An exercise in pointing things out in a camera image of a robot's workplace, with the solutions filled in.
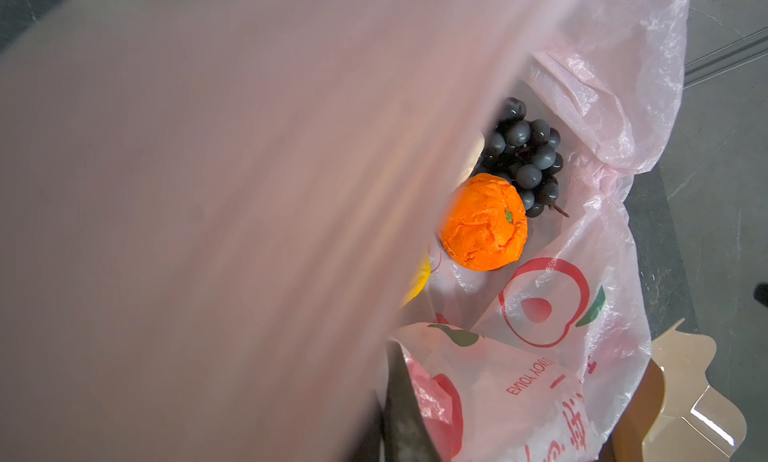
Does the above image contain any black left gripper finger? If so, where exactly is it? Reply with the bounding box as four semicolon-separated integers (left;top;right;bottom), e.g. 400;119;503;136
383;342;441;462

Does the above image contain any large orange fake orange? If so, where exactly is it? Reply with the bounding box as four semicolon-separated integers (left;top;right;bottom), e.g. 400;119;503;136
439;173;528;272

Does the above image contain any pink printed plastic bag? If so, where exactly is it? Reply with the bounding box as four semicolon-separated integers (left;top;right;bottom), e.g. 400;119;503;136
1;0;690;461

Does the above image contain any yellow fake banana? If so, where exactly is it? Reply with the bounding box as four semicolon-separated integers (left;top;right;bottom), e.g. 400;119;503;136
401;253;432;306

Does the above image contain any dark fake grape bunch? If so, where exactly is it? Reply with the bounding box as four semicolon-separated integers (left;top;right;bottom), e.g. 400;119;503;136
471;98;570;218

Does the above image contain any peach scalloped plastic bowl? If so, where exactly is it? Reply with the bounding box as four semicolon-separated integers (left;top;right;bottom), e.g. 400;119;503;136
608;321;747;462

